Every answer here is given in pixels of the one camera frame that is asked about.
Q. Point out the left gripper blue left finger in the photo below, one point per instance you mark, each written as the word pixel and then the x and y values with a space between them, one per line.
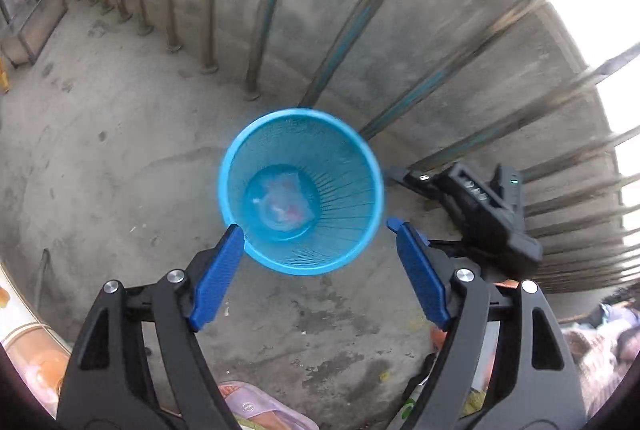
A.
pixel 211 272

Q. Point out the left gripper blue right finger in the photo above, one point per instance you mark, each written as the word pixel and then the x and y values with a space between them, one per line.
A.
pixel 428 270

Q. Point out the clear pink-printed plastic wrapper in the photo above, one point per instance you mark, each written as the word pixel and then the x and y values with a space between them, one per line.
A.
pixel 281 200

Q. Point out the blue mesh trash bin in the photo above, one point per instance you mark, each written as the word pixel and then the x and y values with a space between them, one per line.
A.
pixel 340 172

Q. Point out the purple slipper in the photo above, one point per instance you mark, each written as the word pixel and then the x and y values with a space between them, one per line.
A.
pixel 256 409

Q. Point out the fuzzy right sleeve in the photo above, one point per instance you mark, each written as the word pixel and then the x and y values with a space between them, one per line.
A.
pixel 604 343

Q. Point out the metal balcony railing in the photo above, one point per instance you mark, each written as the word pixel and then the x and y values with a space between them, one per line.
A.
pixel 600 270

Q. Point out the patterned vinyl tablecloth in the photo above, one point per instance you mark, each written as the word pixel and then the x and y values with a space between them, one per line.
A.
pixel 34 348

